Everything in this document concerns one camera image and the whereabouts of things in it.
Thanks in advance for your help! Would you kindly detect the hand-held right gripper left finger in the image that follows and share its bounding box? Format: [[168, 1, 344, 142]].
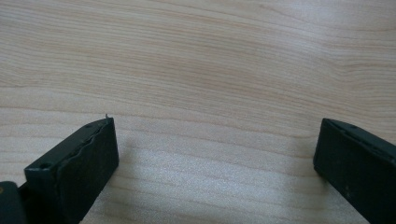
[[19, 113, 120, 224]]

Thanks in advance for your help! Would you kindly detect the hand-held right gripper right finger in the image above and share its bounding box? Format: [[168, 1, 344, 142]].
[[313, 118, 396, 224]]

